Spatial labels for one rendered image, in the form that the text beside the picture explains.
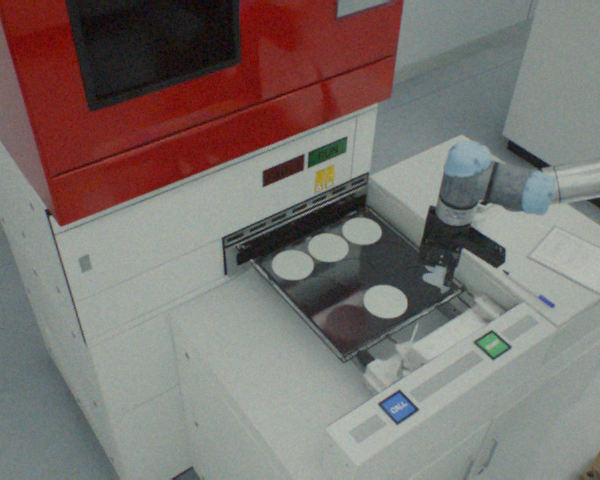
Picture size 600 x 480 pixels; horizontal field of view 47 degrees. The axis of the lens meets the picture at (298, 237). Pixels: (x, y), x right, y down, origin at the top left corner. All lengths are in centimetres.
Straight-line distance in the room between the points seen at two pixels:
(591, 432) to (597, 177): 54
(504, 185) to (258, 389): 68
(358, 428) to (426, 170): 81
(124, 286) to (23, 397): 116
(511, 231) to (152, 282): 86
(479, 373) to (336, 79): 67
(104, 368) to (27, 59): 83
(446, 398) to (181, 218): 67
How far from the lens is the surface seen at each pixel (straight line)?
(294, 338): 162
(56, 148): 124
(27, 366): 275
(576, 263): 172
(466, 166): 125
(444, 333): 160
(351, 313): 157
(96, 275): 151
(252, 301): 170
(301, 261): 168
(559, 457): 156
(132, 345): 172
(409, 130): 378
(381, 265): 169
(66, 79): 119
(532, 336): 154
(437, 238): 139
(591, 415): 165
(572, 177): 140
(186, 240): 157
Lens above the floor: 209
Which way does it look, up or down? 43 degrees down
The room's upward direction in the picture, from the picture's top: 2 degrees clockwise
